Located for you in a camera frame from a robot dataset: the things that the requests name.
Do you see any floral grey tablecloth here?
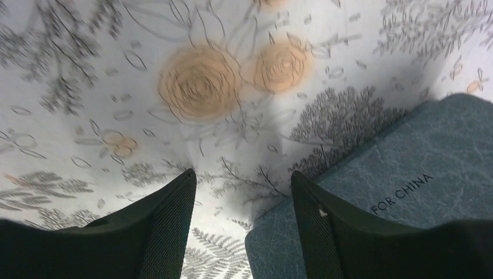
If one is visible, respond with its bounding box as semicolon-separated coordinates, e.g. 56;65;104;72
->
1;1;492;278

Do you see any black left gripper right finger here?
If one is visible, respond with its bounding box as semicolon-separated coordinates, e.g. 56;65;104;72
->
291;171;492;278

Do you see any dark blue glasses case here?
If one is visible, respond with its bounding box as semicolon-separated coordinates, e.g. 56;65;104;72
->
245;94;492;278

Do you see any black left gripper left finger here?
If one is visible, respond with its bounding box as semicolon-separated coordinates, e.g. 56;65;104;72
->
1;169;197;278

